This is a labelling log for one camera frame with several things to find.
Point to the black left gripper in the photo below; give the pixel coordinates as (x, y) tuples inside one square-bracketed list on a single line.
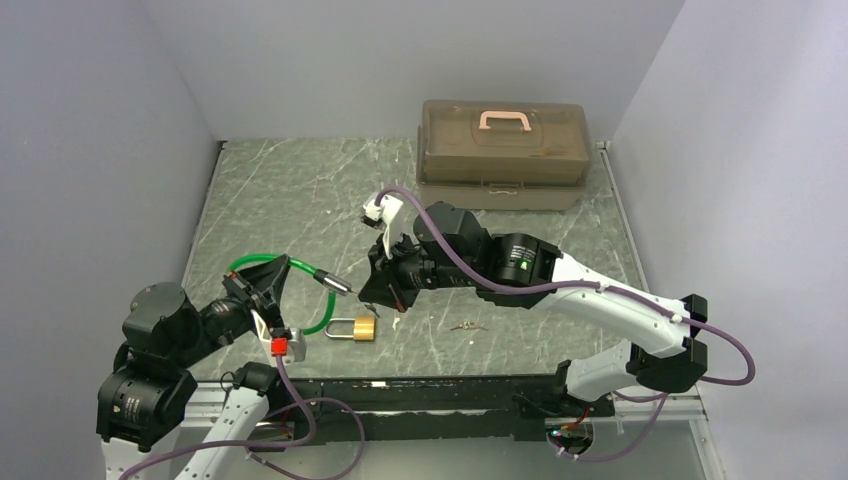
[(268, 280)]

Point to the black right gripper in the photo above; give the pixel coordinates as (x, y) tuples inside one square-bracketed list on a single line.
[(389, 289)]

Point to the green cable lock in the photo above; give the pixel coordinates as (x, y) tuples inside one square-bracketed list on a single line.
[(333, 283)]

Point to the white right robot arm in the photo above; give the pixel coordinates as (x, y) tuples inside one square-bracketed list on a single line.
[(658, 349)]

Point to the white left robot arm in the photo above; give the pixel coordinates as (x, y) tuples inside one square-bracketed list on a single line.
[(142, 403)]

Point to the silver key bunch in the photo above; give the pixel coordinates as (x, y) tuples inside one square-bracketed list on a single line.
[(469, 326)]

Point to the brass padlock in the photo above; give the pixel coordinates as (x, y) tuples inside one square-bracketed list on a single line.
[(357, 329)]

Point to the brown plastic toolbox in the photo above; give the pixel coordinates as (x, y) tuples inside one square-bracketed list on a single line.
[(508, 156)]

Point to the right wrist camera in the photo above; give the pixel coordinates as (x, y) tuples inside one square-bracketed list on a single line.
[(381, 216)]

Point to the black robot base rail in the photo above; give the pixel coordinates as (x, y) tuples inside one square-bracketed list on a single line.
[(522, 407)]

